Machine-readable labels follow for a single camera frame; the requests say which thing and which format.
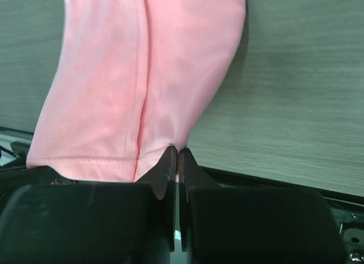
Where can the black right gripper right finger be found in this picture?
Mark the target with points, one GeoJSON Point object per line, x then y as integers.
{"type": "Point", "coordinates": [253, 224]}

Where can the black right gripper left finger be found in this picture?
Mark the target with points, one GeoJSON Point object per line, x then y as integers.
{"type": "Point", "coordinates": [46, 218]}

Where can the pink t shirt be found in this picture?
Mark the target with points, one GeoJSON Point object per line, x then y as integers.
{"type": "Point", "coordinates": [134, 76]}

